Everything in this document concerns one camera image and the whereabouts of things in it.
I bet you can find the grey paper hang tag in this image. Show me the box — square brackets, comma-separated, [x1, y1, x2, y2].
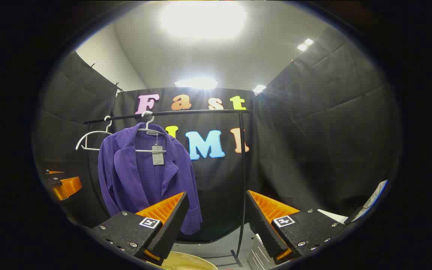
[152, 145, 165, 166]

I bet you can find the beige laundry hamper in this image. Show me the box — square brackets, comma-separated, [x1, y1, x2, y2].
[147, 251, 219, 270]

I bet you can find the white clothes hanger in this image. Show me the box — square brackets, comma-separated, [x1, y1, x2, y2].
[75, 115, 113, 152]
[136, 111, 168, 153]

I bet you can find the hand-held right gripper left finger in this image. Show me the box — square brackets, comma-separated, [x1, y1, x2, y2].
[88, 192, 190, 267]

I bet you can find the large ceiling light panel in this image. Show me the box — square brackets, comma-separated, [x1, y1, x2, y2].
[160, 0, 247, 40]

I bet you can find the purple corduroy jacket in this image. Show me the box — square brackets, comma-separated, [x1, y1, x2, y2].
[98, 123, 203, 236]

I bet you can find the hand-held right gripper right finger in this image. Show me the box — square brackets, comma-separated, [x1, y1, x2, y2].
[245, 190, 348, 265]

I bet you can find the small ceiling light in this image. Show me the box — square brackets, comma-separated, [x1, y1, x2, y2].
[297, 38, 314, 52]

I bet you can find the black metal clothes rack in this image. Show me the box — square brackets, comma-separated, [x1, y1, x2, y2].
[84, 109, 254, 267]

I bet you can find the black backdrop cloth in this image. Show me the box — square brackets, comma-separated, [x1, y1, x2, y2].
[32, 26, 402, 242]

